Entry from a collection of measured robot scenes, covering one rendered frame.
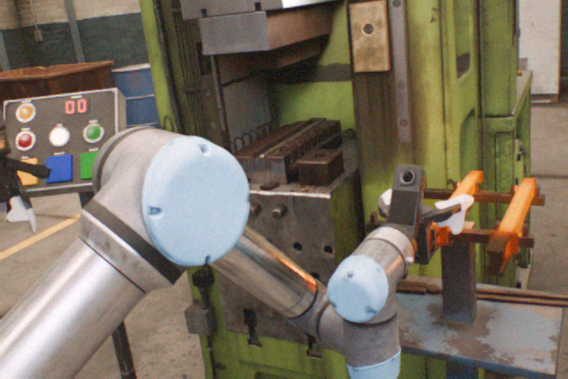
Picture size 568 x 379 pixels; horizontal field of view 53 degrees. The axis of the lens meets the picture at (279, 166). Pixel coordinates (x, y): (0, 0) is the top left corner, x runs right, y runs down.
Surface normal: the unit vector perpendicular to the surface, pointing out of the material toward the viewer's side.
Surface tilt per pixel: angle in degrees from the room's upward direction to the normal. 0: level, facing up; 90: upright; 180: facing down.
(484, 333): 0
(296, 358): 90
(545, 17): 90
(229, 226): 84
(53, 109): 60
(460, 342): 0
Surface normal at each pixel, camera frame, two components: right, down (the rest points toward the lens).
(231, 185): 0.65, 0.07
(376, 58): -0.44, 0.30
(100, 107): -0.08, -0.23
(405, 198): -0.45, -0.25
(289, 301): 0.30, 0.49
